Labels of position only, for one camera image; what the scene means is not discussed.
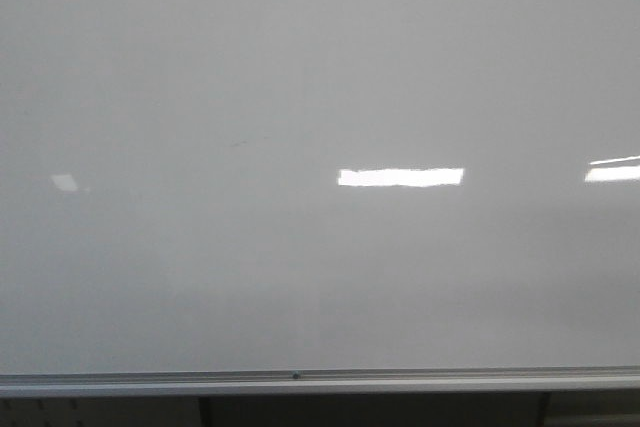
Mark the white whiteboard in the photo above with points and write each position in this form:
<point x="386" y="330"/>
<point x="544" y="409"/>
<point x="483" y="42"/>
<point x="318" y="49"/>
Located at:
<point x="248" y="185"/>

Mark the grey aluminium marker tray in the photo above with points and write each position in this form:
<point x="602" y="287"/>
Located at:
<point x="324" y="382"/>

